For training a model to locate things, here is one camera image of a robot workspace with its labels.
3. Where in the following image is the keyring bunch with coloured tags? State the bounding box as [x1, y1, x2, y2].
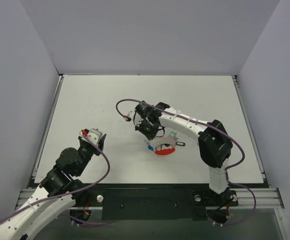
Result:
[145, 131, 186, 156]

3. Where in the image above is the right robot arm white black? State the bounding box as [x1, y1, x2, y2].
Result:
[132, 101, 236, 205]

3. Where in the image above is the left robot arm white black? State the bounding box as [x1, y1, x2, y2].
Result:
[0, 128, 106, 240]

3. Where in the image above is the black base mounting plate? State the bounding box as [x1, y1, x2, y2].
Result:
[54, 183, 240, 223]

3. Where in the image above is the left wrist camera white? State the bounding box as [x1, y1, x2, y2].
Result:
[79, 128, 103, 145]

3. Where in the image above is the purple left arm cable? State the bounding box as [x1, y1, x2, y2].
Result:
[0, 131, 111, 228]

